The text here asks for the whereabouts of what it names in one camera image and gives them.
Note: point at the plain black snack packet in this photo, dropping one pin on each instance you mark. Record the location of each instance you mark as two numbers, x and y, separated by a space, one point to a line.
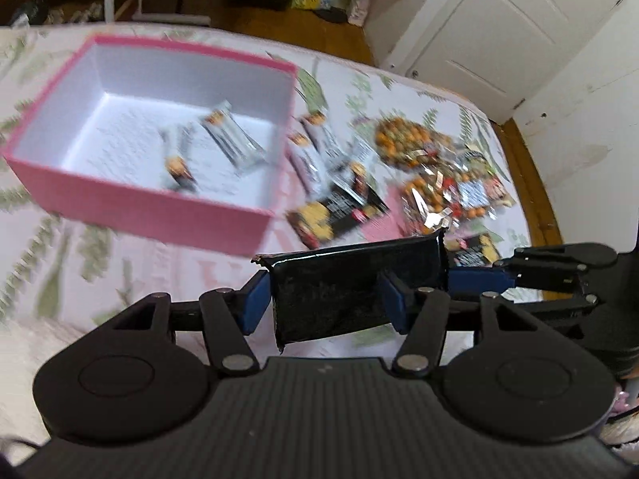
344 284

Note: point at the clear nut bag red label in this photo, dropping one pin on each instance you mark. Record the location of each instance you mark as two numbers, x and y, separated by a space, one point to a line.
449 199

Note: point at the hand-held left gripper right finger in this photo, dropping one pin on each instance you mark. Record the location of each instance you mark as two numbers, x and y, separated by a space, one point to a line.
394 304

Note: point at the small silver snack packet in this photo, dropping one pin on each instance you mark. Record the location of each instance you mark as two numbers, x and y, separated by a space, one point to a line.
360 152

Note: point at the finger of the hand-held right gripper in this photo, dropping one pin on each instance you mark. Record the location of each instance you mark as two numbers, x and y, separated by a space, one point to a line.
479 278
524 302

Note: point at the clear bag of coated nuts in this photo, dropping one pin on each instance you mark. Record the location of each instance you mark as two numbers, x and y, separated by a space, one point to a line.
409 142

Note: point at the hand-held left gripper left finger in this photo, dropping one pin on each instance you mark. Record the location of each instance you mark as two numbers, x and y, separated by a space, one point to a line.
253 304

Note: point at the white door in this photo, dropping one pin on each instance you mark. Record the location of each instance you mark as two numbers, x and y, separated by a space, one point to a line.
499 35

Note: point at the pink cardboard box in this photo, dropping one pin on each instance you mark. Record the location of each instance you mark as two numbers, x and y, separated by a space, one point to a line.
150 209

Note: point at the black and gold cracker packet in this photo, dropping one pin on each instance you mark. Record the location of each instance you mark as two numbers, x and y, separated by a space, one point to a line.
339 209
474 252

